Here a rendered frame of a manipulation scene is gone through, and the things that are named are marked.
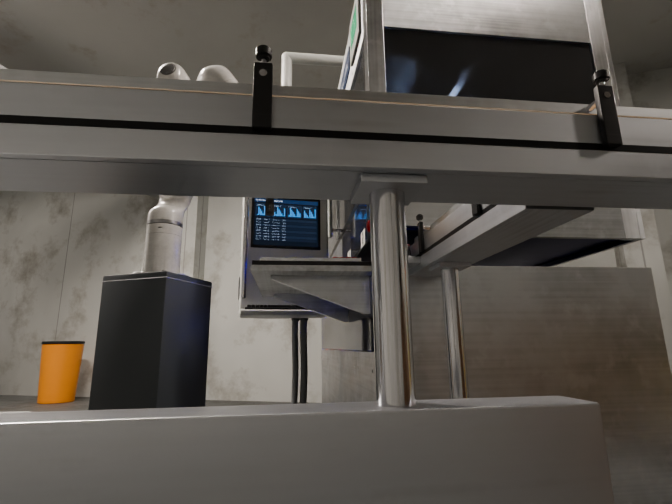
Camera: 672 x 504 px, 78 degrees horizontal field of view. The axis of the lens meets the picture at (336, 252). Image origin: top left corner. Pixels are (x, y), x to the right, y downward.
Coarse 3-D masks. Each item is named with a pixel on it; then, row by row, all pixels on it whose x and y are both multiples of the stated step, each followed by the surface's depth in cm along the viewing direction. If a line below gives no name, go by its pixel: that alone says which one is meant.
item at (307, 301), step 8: (280, 296) 188; (288, 296) 189; (296, 296) 189; (304, 296) 190; (312, 296) 190; (296, 304) 188; (304, 304) 189; (312, 304) 189; (320, 304) 190; (328, 304) 190; (336, 304) 190; (320, 312) 189; (328, 312) 189; (336, 312) 190; (344, 312) 190; (344, 320) 189
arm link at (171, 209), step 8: (160, 200) 154; (168, 200) 153; (176, 200) 153; (184, 200) 154; (152, 208) 144; (160, 208) 143; (168, 208) 144; (176, 208) 147; (184, 208) 151; (152, 216) 143; (160, 216) 142; (168, 216) 143; (176, 216) 145; (176, 224) 145
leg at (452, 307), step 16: (448, 272) 114; (448, 288) 113; (448, 304) 113; (448, 320) 112; (448, 336) 111; (448, 352) 111; (464, 352) 110; (448, 368) 110; (464, 368) 109; (464, 384) 108
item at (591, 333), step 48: (432, 288) 135; (480, 288) 137; (528, 288) 139; (576, 288) 141; (624, 288) 144; (432, 336) 132; (480, 336) 134; (528, 336) 135; (576, 336) 137; (624, 336) 140; (336, 384) 231; (432, 384) 128; (480, 384) 130; (528, 384) 132; (576, 384) 134; (624, 384) 136; (624, 432) 132; (624, 480) 129
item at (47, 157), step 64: (256, 64) 52; (0, 128) 48; (64, 128) 48; (128, 128) 49; (192, 128) 50; (256, 128) 51; (320, 128) 52; (384, 128) 54; (448, 128) 55; (512, 128) 56; (576, 128) 57; (640, 128) 58; (128, 192) 59; (192, 192) 60; (256, 192) 60; (320, 192) 60; (448, 192) 61; (512, 192) 61; (576, 192) 62; (640, 192) 62
